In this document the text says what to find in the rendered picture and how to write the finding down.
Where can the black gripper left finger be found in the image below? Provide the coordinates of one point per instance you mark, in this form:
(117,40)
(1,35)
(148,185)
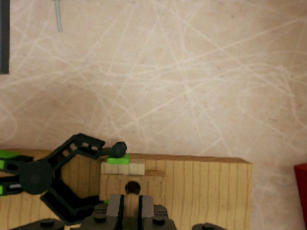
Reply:
(111,218)

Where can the tan wood-grain board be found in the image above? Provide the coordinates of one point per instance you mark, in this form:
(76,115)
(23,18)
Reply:
(198,189)

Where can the grey metal nail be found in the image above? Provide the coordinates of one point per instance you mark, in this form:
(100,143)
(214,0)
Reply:
(58,15)

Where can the red shallow tray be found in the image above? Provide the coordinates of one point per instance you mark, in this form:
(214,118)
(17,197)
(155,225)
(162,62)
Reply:
(300,171)

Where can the dark grey shallow tray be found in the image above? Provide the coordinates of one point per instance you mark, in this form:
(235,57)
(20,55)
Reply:
(4,37)

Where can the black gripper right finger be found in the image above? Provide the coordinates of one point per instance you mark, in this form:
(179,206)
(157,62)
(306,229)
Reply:
(147,220)

